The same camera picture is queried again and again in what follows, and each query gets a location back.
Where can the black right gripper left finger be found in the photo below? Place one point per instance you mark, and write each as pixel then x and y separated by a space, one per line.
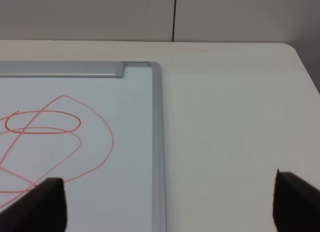
pixel 43 209

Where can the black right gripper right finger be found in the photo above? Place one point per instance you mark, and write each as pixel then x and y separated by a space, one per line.
pixel 296 204

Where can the white aluminium-framed whiteboard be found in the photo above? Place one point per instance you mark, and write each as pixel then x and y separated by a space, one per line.
pixel 103 136

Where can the grey whiteboard marker tray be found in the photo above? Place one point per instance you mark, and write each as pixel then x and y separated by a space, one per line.
pixel 61 69

